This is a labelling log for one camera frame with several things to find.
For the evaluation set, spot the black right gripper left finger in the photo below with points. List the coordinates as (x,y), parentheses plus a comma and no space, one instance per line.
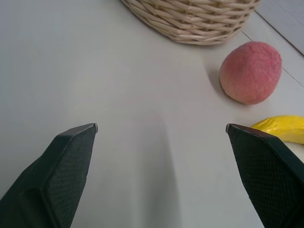
(54,180)

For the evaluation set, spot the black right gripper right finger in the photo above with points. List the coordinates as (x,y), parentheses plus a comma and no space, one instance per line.
(270,175)

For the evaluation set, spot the wicker basket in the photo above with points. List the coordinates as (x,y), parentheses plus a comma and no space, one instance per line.
(192,20)

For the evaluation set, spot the yellow banana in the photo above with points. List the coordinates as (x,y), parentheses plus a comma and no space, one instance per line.
(283,128)

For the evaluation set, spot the pink peach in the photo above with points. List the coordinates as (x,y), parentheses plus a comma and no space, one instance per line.
(250,72)

